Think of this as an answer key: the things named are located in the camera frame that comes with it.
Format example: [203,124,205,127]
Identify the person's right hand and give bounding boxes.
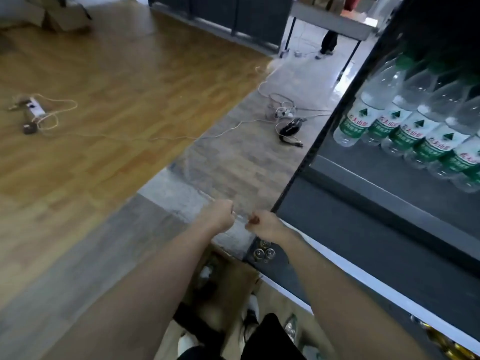
[244,210,297,246]

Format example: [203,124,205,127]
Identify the person's left hand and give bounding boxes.
[200,199,236,234]

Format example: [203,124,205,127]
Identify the brown cardboard box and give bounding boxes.
[179,245,263,334]

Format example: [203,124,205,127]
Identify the dark grey metal shelf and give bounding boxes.
[269,0,480,360]

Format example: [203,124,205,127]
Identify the row of shelved water bottles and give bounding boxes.
[332,52,480,194]

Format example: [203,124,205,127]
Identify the person's right forearm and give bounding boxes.
[281,232,432,360]

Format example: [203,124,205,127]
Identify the person's left forearm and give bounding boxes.
[44,220,226,360]

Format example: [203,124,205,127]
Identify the person's white right shoe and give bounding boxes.
[242,295,260,342]

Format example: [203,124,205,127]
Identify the person's white shoe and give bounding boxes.
[242,295,260,342]
[178,332,200,360]

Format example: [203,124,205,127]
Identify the person's black shorts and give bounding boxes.
[174,303,308,360]

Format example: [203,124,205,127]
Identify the person's white left shoe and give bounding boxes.
[178,332,200,360]

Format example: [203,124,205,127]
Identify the group of small gold cans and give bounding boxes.
[253,239,277,264]

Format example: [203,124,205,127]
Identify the dark grey partition panels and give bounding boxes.
[147,0,294,49]

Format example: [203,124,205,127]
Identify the scattered gold drink cans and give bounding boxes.
[410,314,480,360]

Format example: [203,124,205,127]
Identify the white floor adapter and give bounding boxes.
[26,97,46,118]

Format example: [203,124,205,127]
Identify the white table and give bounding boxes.
[284,0,378,84]

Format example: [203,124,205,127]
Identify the flat brown carton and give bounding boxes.
[26,0,93,34]

